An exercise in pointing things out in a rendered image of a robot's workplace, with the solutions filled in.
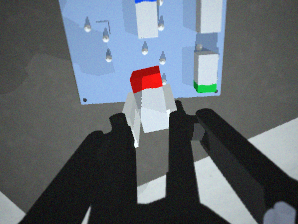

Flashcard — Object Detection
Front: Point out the white block with red end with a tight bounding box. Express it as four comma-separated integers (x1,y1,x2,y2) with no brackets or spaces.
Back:
130,65,169,133

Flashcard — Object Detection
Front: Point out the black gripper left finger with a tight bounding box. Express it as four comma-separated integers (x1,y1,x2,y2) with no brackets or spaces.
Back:
18,92,141,224

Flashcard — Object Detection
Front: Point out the white block with green end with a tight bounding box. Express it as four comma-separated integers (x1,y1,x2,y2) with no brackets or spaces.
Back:
193,51,218,93

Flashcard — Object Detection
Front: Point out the white block with blue end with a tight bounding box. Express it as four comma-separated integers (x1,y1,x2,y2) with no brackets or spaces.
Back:
135,0,158,39

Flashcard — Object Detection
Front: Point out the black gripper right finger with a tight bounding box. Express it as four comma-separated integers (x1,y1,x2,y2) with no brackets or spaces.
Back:
163,83,298,224

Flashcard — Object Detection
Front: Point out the white block with yellow end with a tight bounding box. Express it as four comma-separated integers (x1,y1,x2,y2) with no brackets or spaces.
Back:
196,0,223,33

